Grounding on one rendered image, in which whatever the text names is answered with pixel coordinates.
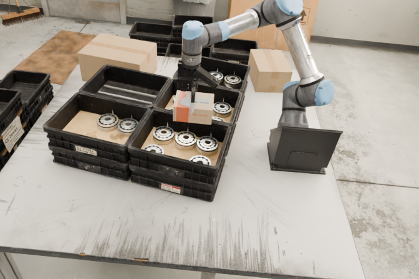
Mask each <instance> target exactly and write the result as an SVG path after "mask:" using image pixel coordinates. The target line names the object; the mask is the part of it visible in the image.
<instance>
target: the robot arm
mask: <svg viewBox="0 0 419 279"><path fill-rule="evenodd" d="M302 10H303V2H302V0H263V1H261V2H260V3H259V4H257V5H255V6H253V7H252V8H249V9H247V10H245V12H244V13H243V14H240V15H238V16H235V17H232V18H230V19H227V20H225V21H219V22H214V23H211V24H206V25H203V24H202V23H201V22H199V21H187V22H185V23H184V24H183V30H182V54H181V59H179V60H178V75H177V80H176V90H180V91H182V92H186V91H187V90H188V91H191V92H187V93H186V97H185V98H182V99H181V100H180V104H182V105H184V106H187V107H189V108H190V114H192V113H193V112H194V109H195V96H196V93H195V92H197V88H198V79H199V78H200V79H201V80H202V81H204V82H205V83H207V84H208V85H210V86H211V87H213V88H214V89H215V88H216V87H217V86H218V85H219V79H217V78H216V77H214V76H213V75H211V74H210V73H209V72H207V71H206V70H205V69H203V68H202V67H200V63H201V53H202V49H203V48H205V47H207V46H210V45H213V44H215V43H217V42H222V41H224V40H226V39H228V38H229V37H232V36H234V35H236V34H239V33H241V32H244V31H246V30H249V29H251V30H255V29H257V28H260V27H264V26H270V25H272V24H275V25H276V28H277V29H280V30H281V31H282V34H283V36H284V39H285V41H286V44H287V46H288V49H289V51H290V54H291V57H292V59H293V61H294V64H295V66H296V69H297V72H298V74H299V77H300V80H297V81H291V82H287V83H286V84H285V85H284V88H283V91H282V94H283V96H282V113H281V116H280V119H279V121H278V124H277V127H280V126H294V127H302V128H308V127H309V124H308V121H307V117H306V107H312V106H324V105H328V104H329V103H330V102H331V101H332V99H333V97H334V85H333V83H332V82H331V81H330V80H328V79H325V77H324V74H323V73H320V72H319V71H318V69H317V66H316V64H315V61H314V58H313V56H312V53H311V50H310V48H309V45H308V43H307V40H306V37H305V35H304V32H303V30H302V27H301V23H300V20H301V18H302V16H301V12H302ZM190 97H191V99H190Z"/></svg>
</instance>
